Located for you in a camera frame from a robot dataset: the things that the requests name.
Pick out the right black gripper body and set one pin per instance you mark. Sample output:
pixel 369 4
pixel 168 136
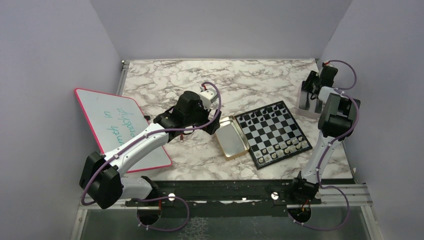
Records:
pixel 311 80

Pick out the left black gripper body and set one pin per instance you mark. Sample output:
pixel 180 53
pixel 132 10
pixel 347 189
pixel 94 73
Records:
pixel 200 116

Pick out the white box of black pieces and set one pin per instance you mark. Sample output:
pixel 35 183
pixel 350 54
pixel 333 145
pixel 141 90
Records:
pixel 307 107

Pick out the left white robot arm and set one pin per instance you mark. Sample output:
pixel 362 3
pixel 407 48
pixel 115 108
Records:
pixel 102 179

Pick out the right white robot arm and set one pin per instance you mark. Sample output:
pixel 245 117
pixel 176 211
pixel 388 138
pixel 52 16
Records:
pixel 337 115

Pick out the gold metal tin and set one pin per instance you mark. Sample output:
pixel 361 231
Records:
pixel 231 138

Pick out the black white chessboard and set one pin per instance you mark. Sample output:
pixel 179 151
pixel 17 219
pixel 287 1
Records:
pixel 273 134

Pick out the red framed whiteboard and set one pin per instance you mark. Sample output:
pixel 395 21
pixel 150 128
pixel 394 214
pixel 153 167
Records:
pixel 114 120

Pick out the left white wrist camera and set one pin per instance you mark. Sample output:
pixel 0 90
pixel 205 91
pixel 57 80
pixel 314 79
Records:
pixel 208 97

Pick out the black table front rail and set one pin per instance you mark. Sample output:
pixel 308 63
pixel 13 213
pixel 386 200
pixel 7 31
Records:
pixel 207 198

